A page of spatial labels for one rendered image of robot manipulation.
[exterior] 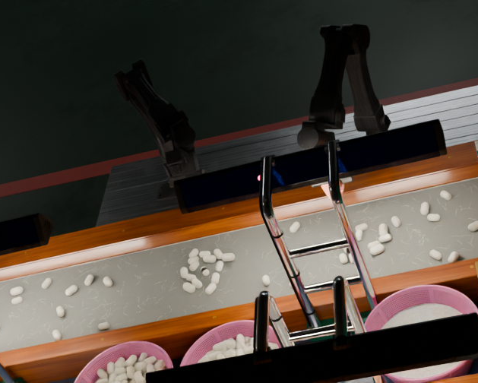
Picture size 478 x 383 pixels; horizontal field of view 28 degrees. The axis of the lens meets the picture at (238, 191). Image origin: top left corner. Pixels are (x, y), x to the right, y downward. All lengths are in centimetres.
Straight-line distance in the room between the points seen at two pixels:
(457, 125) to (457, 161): 29
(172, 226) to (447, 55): 197
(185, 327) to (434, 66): 221
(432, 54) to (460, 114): 150
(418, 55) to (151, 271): 210
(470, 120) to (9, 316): 141
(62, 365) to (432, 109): 129
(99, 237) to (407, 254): 91
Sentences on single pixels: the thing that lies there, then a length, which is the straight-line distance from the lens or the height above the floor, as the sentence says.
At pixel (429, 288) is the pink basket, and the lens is 224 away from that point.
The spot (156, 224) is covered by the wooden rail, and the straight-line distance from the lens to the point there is 270.
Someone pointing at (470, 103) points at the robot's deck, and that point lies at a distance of 287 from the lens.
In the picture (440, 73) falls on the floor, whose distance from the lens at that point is 419.
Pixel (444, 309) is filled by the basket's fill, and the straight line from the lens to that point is 223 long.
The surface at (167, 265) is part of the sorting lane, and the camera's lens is 259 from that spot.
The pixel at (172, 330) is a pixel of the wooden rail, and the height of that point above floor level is 77.
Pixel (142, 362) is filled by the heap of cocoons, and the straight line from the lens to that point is 238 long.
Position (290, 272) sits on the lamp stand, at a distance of 216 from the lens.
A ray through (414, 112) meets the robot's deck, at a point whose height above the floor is 67.
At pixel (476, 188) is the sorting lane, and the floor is 74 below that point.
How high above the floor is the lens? 240
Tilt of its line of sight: 38 degrees down
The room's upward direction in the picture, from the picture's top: 24 degrees counter-clockwise
